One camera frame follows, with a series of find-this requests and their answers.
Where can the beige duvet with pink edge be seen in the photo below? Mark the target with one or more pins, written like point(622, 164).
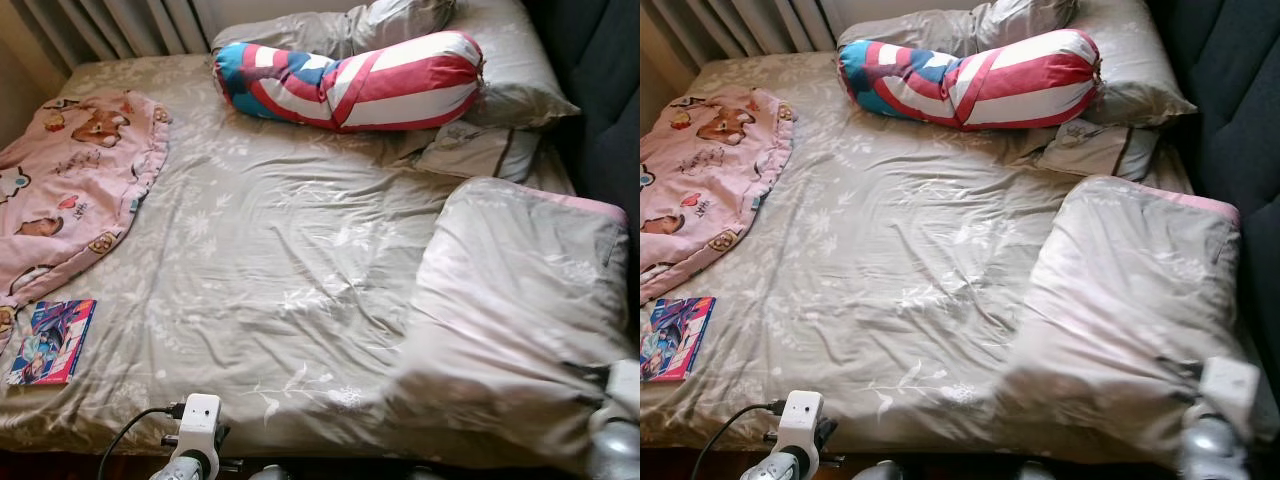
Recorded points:
point(510, 300)
point(1130, 300)

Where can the colourful anime comic book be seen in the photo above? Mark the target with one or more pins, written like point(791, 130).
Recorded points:
point(50, 340)
point(680, 340)

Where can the pink cartoon bear blanket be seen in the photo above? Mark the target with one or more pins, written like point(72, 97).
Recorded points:
point(80, 180)
point(710, 170)

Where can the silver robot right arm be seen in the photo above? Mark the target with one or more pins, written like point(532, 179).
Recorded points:
point(1210, 450)
point(615, 450)

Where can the robot left leg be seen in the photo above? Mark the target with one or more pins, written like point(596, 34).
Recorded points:
point(880, 472)
point(270, 473)

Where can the robot leg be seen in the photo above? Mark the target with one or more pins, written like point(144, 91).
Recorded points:
point(270, 473)
point(1032, 473)
point(880, 472)
point(422, 474)

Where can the robot right leg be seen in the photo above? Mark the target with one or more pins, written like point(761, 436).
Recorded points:
point(1032, 473)
point(422, 474)

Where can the bed with beige floral sheet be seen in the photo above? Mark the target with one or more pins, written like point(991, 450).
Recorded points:
point(900, 250)
point(270, 250)

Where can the small beige striped pillow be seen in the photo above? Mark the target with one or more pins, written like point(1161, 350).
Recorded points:
point(1100, 150)
point(480, 150)

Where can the dark blue padded headboard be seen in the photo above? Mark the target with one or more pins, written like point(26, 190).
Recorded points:
point(610, 100)
point(1230, 100)

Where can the large beige floral pillow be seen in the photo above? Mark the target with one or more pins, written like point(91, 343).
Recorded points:
point(1130, 60)
point(510, 60)

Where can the red white blue bolster pillow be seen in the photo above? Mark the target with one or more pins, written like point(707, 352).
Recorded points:
point(1020, 85)
point(400, 85)

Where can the grey pleated curtain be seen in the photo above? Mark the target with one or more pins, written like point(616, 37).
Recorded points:
point(740, 25)
point(120, 25)

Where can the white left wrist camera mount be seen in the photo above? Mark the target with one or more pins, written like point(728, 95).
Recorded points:
point(800, 420)
point(200, 420)

